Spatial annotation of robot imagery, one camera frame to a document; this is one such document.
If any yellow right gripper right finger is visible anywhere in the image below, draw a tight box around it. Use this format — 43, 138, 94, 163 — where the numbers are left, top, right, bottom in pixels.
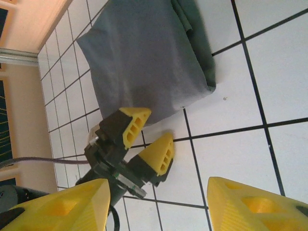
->
207, 177, 308, 231

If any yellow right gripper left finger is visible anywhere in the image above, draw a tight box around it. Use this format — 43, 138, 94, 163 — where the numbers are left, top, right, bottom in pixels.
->
0, 178, 110, 231

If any gray t-shirt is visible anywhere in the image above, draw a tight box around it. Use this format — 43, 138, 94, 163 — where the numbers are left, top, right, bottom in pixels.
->
76, 0, 217, 126

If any thin black cable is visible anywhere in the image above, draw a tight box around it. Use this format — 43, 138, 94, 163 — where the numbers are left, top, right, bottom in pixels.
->
109, 206, 121, 231

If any aluminium corner post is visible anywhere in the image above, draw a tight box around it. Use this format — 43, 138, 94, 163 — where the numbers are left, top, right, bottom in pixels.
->
0, 47, 39, 65

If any wooden table frame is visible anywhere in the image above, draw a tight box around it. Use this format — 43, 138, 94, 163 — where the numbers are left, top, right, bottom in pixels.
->
0, 0, 73, 188

